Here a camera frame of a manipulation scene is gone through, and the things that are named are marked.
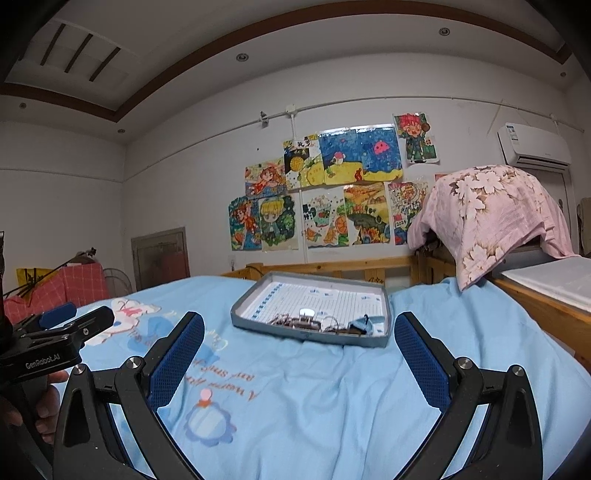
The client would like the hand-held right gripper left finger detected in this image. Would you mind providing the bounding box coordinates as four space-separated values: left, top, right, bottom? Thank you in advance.
52 311 206 480

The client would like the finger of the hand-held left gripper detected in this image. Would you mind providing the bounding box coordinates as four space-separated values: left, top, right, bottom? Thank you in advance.
38 302 78 329
58 306 116 357

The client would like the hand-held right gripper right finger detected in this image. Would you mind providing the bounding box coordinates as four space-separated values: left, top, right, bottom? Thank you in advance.
394 311 544 480

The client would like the grey tray with grid paper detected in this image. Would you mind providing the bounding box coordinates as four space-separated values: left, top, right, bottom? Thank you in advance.
231 271 393 349

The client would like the beige hair claw clip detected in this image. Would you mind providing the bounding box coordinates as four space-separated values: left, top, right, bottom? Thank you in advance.
294 306 322 331

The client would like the person's left hand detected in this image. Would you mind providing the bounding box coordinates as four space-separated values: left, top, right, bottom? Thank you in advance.
0 369 70 446

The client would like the red checked cloth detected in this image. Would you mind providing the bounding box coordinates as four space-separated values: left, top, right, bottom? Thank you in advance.
4 262 112 324

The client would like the black rod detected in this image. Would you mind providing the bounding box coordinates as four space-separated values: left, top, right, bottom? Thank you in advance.
4 247 99 297

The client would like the yellow bag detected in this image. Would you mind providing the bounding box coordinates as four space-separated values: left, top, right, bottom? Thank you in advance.
17 268 61 291

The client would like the metal fan guard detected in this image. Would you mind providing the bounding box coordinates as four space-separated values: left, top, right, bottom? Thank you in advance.
104 268 133 299

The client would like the light blue bedsheet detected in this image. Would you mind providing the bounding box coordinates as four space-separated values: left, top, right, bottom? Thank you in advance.
0 272 591 480

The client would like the orange-haired girl underwater drawing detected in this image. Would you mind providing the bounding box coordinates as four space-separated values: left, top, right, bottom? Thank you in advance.
228 195 260 252

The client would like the colourful town drawing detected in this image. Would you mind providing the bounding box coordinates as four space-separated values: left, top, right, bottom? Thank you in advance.
387 179 429 244

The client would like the white mattress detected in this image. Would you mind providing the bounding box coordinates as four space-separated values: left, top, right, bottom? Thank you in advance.
501 256 591 315

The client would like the landscape drawing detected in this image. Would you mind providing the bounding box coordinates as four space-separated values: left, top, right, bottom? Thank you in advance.
343 181 392 246

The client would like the pink floral blanket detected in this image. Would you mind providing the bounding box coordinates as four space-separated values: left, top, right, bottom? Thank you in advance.
409 164 580 291

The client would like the blonde character drawing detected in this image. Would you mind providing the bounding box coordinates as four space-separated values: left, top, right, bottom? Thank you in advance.
257 193 299 252

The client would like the turtle drawing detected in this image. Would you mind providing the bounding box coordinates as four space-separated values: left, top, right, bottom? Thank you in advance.
301 188 348 249

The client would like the mermaid girl drawing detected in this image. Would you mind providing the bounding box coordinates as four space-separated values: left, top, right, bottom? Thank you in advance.
245 158 287 198

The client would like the tan hanging cloth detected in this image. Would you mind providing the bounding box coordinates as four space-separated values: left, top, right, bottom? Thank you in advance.
576 198 591 257

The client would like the blue sea jellyfish drawing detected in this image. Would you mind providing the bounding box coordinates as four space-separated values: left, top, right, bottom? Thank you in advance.
318 126 404 186

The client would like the red-haired boy drawing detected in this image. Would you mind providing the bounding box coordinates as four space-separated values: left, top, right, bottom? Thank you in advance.
392 112 441 166

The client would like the pineapple drawing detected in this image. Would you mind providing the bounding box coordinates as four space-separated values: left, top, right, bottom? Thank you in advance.
283 135 320 191

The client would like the white air conditioner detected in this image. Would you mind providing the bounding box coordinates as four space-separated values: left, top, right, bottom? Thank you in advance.
498 122 572 167

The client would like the ceiling air vent panel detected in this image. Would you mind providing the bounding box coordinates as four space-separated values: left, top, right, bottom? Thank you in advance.
9 16 134 93

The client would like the framed wall panel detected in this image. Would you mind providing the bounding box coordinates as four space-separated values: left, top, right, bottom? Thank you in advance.
131 226 190 294

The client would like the wooden cot frame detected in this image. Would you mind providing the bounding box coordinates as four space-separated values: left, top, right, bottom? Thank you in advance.
489 272 591 370

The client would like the wooden bed frame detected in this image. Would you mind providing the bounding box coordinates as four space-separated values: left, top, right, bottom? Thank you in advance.
222 256 458 289

